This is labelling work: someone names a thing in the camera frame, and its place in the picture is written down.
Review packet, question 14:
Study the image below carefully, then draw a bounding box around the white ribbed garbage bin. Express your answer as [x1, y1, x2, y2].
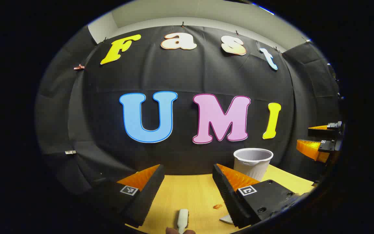
[233, 148, 274, 182]

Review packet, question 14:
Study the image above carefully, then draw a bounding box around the white dustpan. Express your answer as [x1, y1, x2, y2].
[219, 214, 235, 225]

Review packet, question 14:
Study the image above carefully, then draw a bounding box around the small white broom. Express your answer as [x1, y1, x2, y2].
[177, 209, 189, 234]

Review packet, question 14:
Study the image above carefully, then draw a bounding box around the wooden desktop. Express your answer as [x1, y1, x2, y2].
[125, 164, 316, 234]

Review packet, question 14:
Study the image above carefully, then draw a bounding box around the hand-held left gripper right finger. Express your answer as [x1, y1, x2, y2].
[212, 163, 308, 228]

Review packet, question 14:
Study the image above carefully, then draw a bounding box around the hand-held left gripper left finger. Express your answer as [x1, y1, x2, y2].
[90, 164, 165, 228]

